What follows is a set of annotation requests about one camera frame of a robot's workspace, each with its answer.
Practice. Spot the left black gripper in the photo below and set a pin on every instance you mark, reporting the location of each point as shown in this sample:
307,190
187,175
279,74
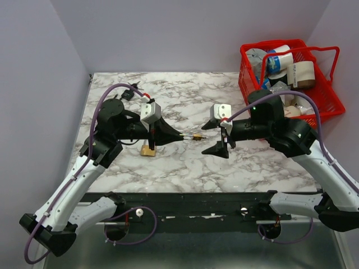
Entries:
160,133

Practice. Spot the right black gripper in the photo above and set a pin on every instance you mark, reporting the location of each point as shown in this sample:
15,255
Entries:
217,149

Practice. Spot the small brass padlock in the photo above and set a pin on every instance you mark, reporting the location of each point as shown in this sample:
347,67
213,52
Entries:
194,137

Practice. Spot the large brass padlock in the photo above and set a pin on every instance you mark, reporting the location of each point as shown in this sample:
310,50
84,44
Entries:
147,151

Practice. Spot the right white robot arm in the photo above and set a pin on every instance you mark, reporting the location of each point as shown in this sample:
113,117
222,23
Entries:
337,206

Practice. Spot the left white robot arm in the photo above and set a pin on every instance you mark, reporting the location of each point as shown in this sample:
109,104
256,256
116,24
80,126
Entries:
56,224

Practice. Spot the black padlock with keys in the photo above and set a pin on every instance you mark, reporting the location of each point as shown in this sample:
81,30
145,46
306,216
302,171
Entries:
130,92

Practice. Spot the clear plastic bag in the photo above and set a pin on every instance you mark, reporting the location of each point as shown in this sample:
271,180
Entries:
280,87

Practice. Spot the beige lotion pump bottle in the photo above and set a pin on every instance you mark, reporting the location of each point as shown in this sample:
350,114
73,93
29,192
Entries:
299,108

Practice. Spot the grey crumpled bag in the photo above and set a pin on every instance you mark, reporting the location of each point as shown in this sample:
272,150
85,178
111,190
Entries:
255,57

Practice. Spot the white blue paper cup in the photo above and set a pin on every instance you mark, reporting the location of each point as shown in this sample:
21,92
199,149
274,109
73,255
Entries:
278,63

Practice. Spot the beige tape roll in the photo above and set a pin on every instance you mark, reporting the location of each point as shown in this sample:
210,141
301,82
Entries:
301,75

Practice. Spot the red plastic basket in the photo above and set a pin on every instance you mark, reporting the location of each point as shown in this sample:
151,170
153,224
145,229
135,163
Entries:
322,93

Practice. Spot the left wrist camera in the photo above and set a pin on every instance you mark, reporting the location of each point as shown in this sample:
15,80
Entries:
150,110

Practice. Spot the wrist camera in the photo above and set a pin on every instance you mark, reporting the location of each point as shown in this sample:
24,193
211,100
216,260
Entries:
219,116
150,110

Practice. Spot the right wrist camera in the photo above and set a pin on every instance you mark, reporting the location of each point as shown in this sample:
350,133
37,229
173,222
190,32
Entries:
219,116

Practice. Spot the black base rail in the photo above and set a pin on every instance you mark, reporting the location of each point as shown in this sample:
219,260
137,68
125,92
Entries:
200,212

